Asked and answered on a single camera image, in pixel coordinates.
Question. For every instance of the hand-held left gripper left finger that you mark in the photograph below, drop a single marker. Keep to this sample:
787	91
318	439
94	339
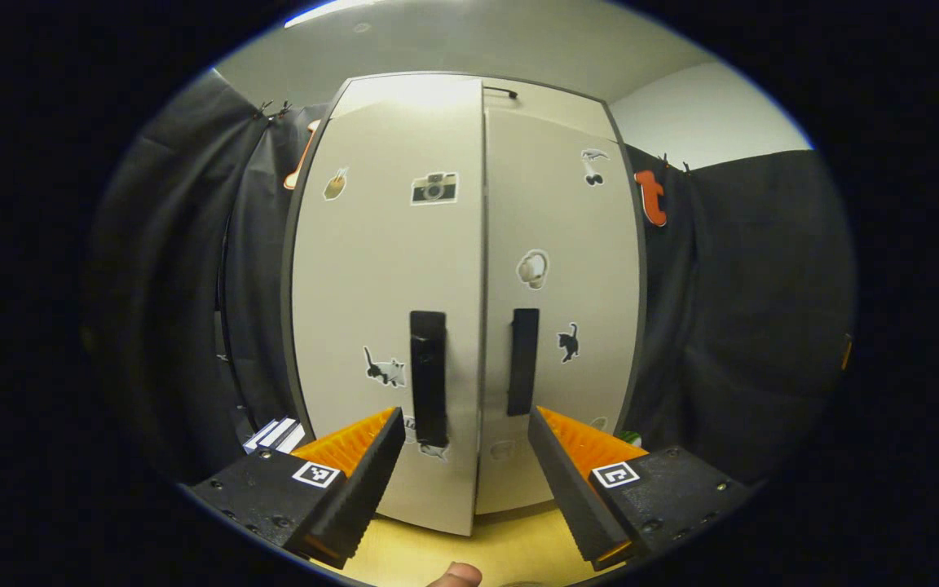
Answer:
359	489

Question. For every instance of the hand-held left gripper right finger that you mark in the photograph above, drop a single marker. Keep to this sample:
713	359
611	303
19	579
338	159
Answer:
575	489

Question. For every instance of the white and grey cabinet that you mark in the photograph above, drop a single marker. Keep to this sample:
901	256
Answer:
285	310

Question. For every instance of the white door with camera sticker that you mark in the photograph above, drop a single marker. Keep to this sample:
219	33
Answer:
380	269

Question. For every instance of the white door with hat sticker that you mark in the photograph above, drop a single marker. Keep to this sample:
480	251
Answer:
575	228

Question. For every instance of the white cabinet drawer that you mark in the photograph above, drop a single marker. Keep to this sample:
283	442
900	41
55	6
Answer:
551	99

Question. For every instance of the green round object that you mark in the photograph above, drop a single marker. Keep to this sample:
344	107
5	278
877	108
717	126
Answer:
630	439

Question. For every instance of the plain white box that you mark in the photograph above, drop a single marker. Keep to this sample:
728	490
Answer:
293	439

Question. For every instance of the blue box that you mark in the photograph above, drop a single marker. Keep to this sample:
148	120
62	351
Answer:
278	434

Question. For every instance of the white and purple box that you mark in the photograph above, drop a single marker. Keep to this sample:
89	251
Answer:
259	436

